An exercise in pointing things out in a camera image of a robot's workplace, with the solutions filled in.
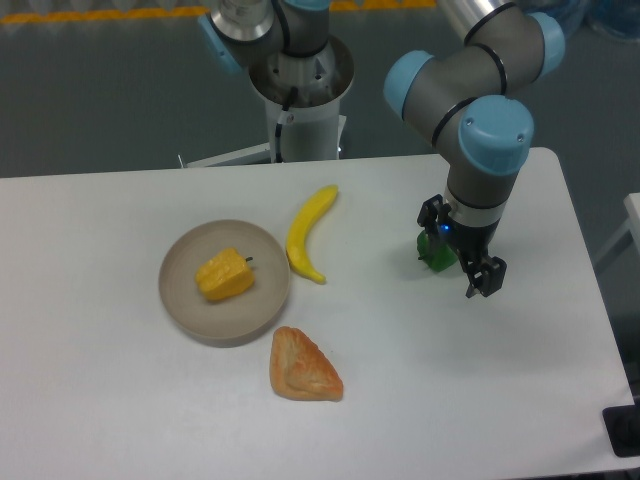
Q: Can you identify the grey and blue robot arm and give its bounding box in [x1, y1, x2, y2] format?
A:
[199, 1, 565, 296]

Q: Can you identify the yellow toy banana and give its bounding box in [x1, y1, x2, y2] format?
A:
[285, 184, 339, 285]

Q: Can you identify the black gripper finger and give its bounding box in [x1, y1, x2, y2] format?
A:
[417, 194, 449, 243]
[460, 253, 507, 298]

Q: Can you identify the yellow toy pepper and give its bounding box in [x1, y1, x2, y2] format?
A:
[194, 247, 255, 302]

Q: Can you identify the black device at table edge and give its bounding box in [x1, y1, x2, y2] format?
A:
[602, 404, 640, 458]

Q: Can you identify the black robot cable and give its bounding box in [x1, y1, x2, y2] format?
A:
[273, 86, 300, 164]

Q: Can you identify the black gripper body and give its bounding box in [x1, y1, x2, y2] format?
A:
[438, 217, 499, 263]

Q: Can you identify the white furniture at right edge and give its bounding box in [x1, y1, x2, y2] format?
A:
[593, 192, 639, 274]

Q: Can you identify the green toy pepper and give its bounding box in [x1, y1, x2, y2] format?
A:
[417, 231, 458, 273]

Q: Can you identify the beige round plate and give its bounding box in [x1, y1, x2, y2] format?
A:
[158, 220, 290, 347]

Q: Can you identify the blue plastic bag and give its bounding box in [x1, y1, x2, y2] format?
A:
[552, 0, 639, 43]

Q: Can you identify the brown toy pastry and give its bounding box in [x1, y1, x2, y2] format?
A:
[269, 326, 344, 401]

